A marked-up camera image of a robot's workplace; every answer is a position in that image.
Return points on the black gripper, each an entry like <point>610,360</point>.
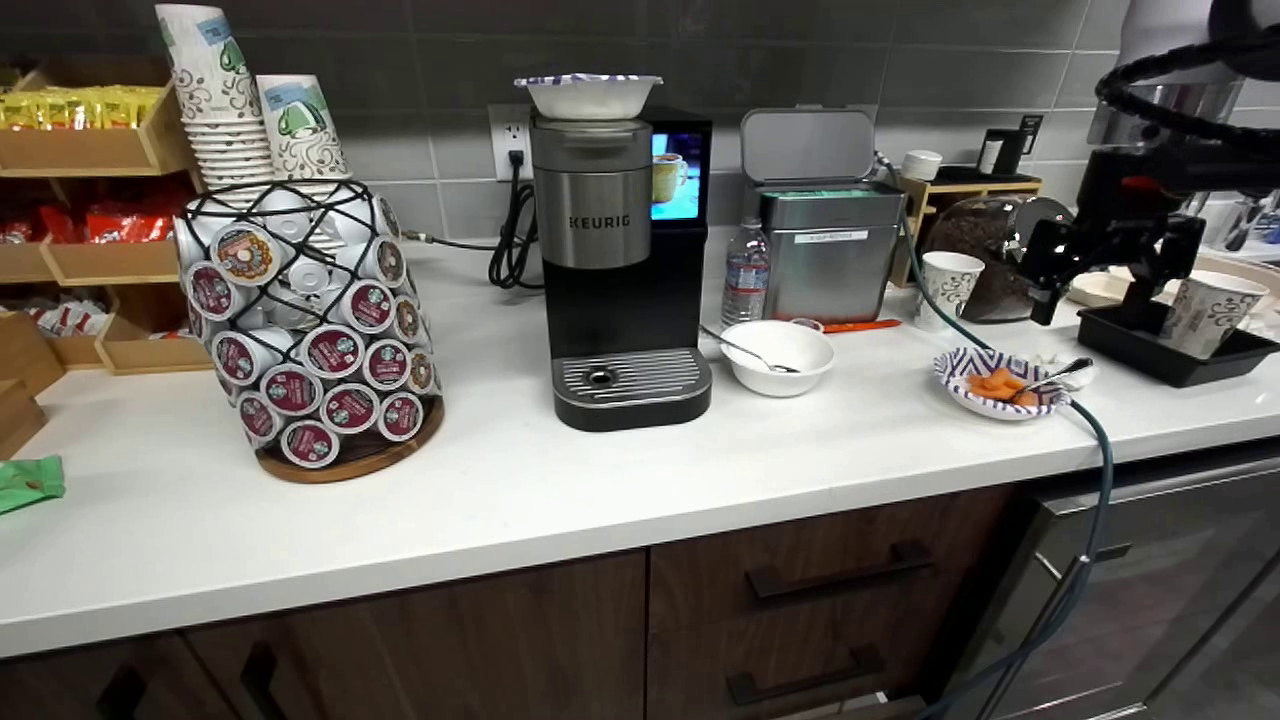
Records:
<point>1133,205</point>

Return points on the orange snack piece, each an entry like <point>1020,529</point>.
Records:
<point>1025,397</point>
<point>988,384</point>

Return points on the white ceramic bowl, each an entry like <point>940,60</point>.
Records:
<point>787,366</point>

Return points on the white wide rim foam bowl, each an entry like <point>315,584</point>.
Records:
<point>586,95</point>

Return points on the black plastic tray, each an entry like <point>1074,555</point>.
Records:
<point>1133,349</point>

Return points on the condiment packets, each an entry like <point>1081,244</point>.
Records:
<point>1206,316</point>

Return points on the dark brown round holder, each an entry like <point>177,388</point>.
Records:
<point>994,244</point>

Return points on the patterned paper cup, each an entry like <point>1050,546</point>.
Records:
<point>955,280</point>

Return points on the small wooden rack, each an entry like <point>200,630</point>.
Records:
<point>974,186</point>

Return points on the patterned small plate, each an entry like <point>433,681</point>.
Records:
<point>960,372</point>

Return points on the orange strip packet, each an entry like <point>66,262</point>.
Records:
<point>861,325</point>

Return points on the dark built-in appliance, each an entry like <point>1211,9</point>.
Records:
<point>1174,603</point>

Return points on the clear plastic water bottle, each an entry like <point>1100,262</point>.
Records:
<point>745,275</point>

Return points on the silver metal spoon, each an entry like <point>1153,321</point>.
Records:
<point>745,349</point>

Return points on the black Keurig coffee machine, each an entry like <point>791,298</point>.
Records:
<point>622,305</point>

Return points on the dark brown wooden cabinet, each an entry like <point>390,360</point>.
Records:
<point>467,642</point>

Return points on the short stack of paper cups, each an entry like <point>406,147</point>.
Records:
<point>300,125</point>

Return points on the tall stack of paper cups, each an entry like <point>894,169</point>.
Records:
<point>215,95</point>

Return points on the wooden shelf organizer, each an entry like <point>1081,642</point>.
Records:
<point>122,262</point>

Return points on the red snack packets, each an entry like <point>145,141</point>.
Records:
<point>113,224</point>

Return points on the white and red packets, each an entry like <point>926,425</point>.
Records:
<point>72,316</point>

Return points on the yellow snack packets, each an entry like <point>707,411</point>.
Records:
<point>82,106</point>

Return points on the green packet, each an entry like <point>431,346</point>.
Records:
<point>27,483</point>

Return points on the white wall power outlet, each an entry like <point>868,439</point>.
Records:
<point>506,133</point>

